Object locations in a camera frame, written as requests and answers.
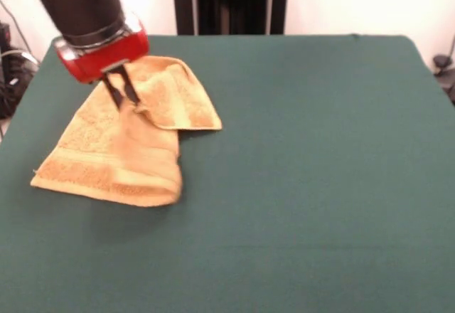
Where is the dark green table cloth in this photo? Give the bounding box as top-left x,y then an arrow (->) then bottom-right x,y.
0,34 -> 455,313

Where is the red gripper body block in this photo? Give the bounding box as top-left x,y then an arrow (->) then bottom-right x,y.
53,12 -> 149,85

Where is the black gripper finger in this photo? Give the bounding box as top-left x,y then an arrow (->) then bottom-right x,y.
102,75 -> 124,111
120,69 -> 140,106

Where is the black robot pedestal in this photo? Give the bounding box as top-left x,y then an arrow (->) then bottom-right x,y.
166,0 -> 296,36

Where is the tan terry towel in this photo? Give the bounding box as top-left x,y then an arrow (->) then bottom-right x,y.
30,55 -> 223,208

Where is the black stand foot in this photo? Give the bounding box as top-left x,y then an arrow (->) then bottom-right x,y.
433,55 -> 455,106

